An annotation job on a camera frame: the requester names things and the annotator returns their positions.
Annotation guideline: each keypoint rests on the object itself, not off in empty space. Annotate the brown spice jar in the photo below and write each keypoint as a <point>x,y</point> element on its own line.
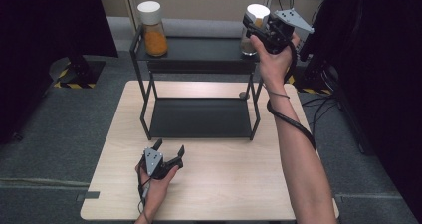
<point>258,11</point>

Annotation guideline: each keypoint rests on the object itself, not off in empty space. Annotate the thin wrist band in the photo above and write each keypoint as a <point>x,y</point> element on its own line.
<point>278,94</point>

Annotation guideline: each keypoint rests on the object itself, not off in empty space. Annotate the grey padded panel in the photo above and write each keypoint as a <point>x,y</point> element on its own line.
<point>205,27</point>

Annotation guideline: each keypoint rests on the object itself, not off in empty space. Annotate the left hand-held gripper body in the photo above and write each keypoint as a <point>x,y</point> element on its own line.
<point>153,162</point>

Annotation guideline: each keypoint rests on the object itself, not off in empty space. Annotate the black metal two-tier rack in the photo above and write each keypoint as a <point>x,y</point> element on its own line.
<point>199,117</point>

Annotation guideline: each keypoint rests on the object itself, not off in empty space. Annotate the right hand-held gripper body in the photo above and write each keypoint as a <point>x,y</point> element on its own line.
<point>282,31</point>

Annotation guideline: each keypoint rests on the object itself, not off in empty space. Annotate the person's left hand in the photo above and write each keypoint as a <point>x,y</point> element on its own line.
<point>156,190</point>

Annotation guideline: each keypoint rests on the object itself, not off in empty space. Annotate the person's right hand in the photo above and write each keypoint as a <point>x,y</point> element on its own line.
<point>275,68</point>

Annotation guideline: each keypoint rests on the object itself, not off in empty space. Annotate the grey tape strip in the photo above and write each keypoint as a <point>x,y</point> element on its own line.
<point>89,195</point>

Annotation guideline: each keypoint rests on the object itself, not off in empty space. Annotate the black curtain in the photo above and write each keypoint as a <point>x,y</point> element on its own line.
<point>40,51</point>
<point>375,68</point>

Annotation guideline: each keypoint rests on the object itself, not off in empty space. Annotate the round grey table grommet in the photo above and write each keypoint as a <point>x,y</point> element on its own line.
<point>244,95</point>

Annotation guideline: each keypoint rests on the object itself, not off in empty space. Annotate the stand base with striped tape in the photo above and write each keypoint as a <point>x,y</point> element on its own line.
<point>83,74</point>
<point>313,81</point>

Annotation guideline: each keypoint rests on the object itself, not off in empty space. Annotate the orange spice jar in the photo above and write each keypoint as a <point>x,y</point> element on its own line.
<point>154,35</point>

